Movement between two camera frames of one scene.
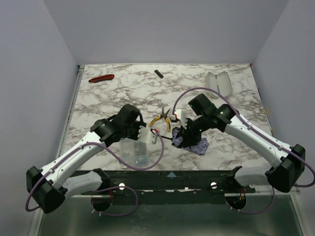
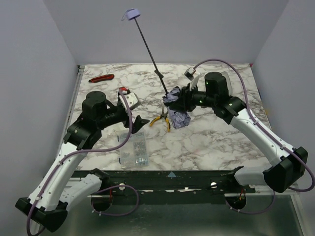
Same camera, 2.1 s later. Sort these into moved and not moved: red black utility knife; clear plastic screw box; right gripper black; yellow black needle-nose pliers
Moved: right gripper black
Not moved: clear plastic screw box; yellow black needle-nose pliers; red black utility knife
